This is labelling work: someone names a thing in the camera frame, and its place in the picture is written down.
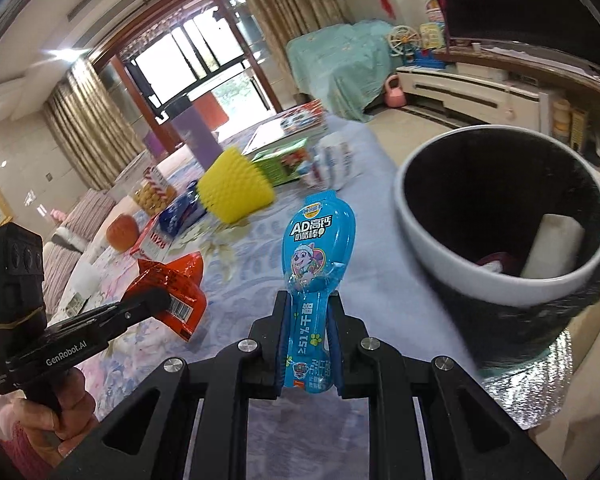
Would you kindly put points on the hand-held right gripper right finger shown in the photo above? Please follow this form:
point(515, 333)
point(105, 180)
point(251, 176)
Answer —
point(336, 340)

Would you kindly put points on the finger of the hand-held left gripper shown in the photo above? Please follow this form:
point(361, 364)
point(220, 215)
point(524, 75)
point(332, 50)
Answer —
point(135, 306)

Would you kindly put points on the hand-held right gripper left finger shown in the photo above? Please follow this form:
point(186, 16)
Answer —
point(280, 340)

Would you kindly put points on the red snack packet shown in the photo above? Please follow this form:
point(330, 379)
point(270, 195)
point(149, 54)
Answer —
point(172, 285)

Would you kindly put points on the red white milk carton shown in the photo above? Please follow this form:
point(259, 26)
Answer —
point(152, 242)

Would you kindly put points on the blue cheese stick packet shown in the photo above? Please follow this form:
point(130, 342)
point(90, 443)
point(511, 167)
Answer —
point(310, 240)

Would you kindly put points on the blue snack packet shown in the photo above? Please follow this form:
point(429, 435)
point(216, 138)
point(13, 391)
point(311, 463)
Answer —
point(180, 212)

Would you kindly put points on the white rimmed black trash bin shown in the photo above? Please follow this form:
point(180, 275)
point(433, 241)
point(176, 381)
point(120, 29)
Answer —
point(480, 287)

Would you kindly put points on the yellow spiky sponge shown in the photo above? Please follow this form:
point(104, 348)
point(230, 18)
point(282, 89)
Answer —
point(235, 187)

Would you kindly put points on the blue white wrapper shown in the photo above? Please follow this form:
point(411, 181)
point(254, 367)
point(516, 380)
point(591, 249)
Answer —
point(330, 160)

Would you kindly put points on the white foam block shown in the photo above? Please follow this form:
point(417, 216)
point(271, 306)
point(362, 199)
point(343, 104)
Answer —
point(550, 245)

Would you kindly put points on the person's left hand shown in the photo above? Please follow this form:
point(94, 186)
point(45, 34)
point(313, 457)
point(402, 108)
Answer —
point(65, 430)

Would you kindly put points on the pink striped pillow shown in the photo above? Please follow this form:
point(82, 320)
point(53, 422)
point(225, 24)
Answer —
point(87, 215)
point(60, 270)

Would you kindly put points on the small green carton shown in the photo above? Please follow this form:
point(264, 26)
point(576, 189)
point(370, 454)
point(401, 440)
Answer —
point(76, 302)

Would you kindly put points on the pink plush toy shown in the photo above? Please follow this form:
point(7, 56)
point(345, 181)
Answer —
point(56, 213)

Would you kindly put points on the red apple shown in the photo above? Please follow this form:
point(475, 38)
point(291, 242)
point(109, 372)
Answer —
point(121, 232)

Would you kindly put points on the pale pink sofa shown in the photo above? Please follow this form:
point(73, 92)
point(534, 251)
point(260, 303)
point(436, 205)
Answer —
point(105, 200)

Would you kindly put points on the clear jar of yellow balls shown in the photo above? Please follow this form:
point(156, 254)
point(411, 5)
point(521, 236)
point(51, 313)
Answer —
point(152, 192)

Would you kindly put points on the gold patterned curtain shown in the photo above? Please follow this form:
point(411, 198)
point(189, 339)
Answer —
point(95, 125)
point(290, 20)

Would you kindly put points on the green cardboard box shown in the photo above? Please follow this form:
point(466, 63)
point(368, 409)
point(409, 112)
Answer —
point(280, 165)

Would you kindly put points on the purple thermos bottle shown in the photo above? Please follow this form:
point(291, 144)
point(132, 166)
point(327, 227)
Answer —
point(200, 140)

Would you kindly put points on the silver foil mat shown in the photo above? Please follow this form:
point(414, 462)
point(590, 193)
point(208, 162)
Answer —
point(525, 390)

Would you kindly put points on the red cover picture book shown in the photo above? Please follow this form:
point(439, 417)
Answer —
point(290, 125)

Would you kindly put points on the pink kettlebell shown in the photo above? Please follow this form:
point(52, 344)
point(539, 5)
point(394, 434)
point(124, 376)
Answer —
point(395, 94)

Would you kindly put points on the wooden framed balcony door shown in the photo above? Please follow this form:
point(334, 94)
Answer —
point(190, 55)

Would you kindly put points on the teal floral furniture cover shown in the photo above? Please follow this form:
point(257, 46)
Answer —
point(340, 65)

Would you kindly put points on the white television cabinet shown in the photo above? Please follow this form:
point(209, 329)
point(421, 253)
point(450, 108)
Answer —
point(480, 95)

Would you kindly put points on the blue toy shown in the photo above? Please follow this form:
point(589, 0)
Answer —
point(427, 60)

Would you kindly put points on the toy ferris wheel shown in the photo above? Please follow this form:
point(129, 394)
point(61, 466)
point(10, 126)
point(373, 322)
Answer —
point(402, 45)

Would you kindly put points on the black flat television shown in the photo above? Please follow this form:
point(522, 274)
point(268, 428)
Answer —
point(520, 0)

